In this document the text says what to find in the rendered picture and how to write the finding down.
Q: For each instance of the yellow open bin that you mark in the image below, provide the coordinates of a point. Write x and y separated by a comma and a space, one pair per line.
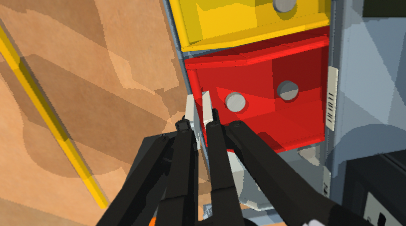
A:
214, 24

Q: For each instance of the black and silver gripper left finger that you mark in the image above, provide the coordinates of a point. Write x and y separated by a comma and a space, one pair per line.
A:
171, 163

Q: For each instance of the grey open bin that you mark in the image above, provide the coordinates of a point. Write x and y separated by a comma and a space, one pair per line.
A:
249, 193

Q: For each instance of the grey metal shelf rack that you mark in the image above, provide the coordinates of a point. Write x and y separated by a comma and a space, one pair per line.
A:
374, 116

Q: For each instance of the yellow long thin bar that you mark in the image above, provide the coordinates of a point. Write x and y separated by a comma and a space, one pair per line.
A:
37, 98

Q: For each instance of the red bin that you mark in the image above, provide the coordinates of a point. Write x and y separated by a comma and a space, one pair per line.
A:
255, 71

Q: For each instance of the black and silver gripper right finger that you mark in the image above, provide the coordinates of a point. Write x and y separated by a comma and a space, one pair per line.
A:
295, 200

